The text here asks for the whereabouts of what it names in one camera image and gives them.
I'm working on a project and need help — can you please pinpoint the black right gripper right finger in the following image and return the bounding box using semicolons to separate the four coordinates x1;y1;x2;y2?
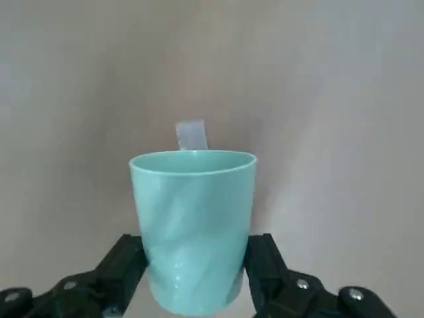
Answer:
243;233;396;318

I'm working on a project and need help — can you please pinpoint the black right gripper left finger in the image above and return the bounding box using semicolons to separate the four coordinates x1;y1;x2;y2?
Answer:
0;233;149;318

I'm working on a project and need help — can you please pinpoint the green plastic cup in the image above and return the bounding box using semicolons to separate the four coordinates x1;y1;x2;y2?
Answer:
128;150;258;315

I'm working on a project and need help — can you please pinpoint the clear tape piece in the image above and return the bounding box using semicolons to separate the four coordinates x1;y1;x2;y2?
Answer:
175;119;209;152

